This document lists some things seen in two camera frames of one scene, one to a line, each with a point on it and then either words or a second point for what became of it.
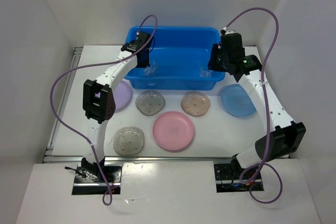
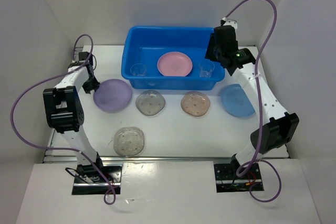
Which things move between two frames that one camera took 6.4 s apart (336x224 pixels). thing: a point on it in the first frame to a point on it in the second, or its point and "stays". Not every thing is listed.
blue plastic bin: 179,59 stays
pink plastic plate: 173,131 to 174,64
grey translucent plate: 150,102 stays
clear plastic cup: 150,71 to 138,69
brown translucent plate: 195,103 stays
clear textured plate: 128,141 stays
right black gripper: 216,49 to 209,53
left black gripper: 146,63 to 94,86
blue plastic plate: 237,100 stays
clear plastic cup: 204,72 stays
